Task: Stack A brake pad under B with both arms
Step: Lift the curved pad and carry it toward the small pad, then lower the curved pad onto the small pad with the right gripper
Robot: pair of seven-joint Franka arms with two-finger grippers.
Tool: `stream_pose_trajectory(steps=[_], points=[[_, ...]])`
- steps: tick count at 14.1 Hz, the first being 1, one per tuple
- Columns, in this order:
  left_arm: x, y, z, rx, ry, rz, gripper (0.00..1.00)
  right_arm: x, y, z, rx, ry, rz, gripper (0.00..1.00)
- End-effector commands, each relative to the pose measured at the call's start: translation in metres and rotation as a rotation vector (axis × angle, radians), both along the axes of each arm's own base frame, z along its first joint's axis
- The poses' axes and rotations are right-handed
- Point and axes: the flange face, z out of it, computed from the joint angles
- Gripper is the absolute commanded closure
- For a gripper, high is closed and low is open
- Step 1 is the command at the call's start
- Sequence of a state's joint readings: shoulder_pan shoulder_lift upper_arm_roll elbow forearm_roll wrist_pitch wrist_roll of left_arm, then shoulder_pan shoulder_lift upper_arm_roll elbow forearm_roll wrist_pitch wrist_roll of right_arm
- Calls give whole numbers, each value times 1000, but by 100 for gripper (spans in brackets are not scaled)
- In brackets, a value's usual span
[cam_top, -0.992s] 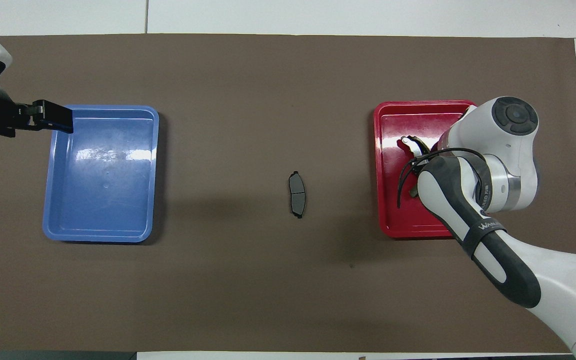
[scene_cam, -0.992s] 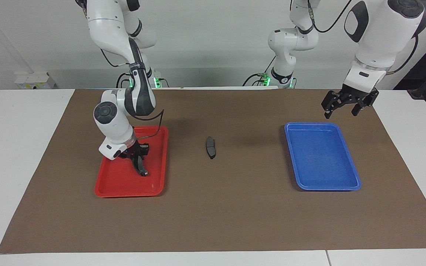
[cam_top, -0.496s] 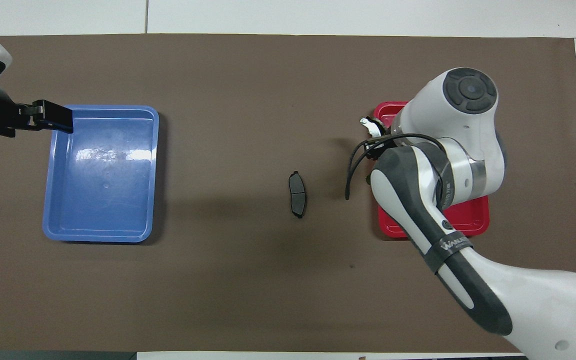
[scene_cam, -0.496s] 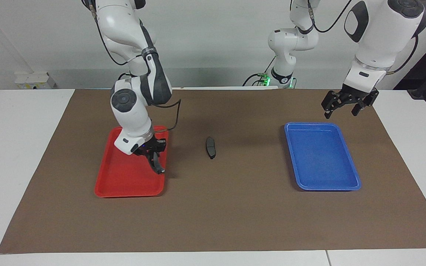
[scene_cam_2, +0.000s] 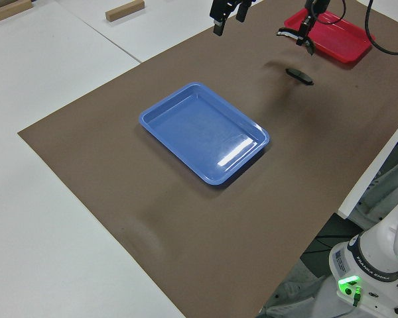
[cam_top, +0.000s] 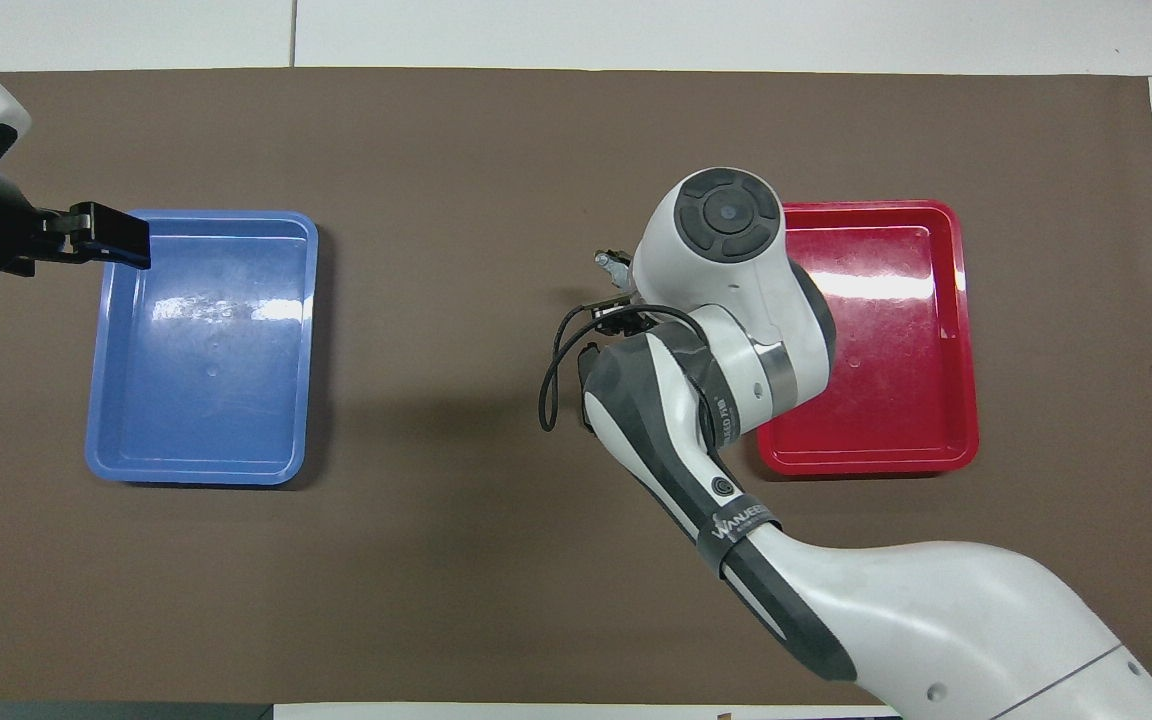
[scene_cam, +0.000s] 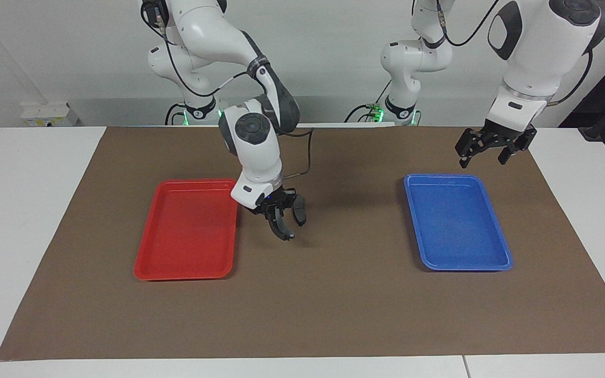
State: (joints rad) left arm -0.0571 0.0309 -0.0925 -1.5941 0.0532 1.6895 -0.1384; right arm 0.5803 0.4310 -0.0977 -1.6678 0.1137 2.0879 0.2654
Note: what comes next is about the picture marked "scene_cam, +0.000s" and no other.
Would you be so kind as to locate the curved brake shoe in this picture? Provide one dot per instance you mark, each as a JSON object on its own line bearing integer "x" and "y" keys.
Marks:
{"x": 282, "y": 231}

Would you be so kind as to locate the blue plastic tray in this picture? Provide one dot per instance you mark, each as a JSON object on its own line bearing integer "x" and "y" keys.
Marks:
{"x": 457, "y": 226}

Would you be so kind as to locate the brown table mat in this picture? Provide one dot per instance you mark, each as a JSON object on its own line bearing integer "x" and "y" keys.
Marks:
{"x": 313, "y": 304}

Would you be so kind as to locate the dark brake pad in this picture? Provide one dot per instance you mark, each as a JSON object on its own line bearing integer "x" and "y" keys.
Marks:
{"x": 300, "y": 214}

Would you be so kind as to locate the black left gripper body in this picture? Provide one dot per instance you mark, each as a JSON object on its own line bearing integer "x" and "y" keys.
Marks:
{"x": 497, "y": 136}

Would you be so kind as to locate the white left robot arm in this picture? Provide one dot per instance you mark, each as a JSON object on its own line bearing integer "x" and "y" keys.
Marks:
{"x": 539, "y": 52}

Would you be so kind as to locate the red plastic tray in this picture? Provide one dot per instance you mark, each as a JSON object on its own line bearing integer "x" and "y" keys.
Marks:
{"x": 187, "y": 236}

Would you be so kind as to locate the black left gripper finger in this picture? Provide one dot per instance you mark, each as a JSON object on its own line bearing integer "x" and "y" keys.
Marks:
{"x": 465, "y": 160}
{"x": 506, "y": 156}

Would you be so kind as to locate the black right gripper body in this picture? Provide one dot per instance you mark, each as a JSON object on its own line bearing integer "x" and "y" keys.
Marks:
{"x": 273, "y": 202}

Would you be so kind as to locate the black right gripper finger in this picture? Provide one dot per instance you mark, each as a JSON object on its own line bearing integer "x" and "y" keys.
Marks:
{"x": 267, "y": 212}
{"x": 291, "y": 201}

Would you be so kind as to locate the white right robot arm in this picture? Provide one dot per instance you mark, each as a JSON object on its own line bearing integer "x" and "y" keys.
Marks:
{"x": 252, "y": 142}

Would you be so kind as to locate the white wall socket box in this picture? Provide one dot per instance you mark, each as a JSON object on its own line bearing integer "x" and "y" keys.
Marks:
{"x": 48, "y": 114}

